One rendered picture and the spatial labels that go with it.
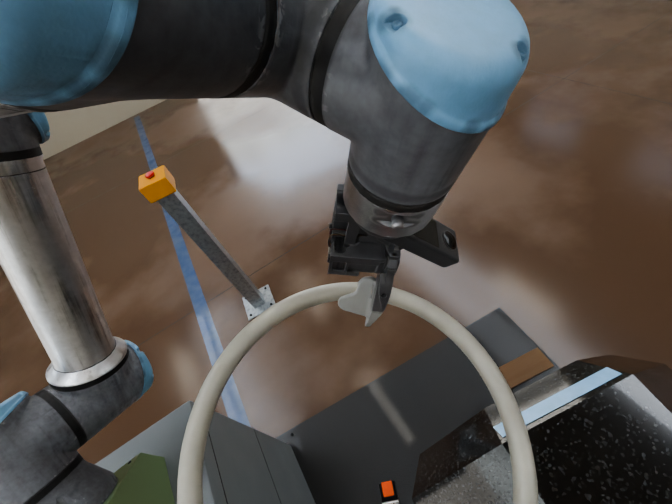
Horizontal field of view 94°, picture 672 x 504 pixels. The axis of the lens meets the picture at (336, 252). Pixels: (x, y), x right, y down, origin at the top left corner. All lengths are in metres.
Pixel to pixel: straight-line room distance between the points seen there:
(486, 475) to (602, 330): 1.27
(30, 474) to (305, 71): 0.84
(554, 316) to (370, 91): 1.87
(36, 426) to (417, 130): 0.86
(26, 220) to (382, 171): 0.63
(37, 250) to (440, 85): 0.69
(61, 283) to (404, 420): 1.43
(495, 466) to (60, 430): 0.91
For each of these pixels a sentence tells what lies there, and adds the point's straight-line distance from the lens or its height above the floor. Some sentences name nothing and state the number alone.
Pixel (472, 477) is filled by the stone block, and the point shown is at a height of 0.75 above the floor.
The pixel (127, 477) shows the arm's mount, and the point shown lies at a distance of 0.96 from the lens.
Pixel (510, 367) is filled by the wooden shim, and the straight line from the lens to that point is 1.81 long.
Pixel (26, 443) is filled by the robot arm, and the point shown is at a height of 1.18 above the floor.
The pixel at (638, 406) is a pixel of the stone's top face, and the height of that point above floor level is 0.83.
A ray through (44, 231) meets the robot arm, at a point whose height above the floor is 1.44.
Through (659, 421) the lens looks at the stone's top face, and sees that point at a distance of 1.00.
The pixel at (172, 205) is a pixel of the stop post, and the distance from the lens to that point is 1.62.
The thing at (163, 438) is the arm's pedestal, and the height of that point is 0.85.
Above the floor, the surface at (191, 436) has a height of 1.28.
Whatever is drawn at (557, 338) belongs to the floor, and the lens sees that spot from 1.96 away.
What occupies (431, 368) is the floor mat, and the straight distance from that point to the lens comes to 1.78.
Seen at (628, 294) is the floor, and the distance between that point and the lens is 2.20.
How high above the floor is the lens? 1.70
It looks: 49 degrees down
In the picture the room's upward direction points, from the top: 22 degrees counter-clockwise
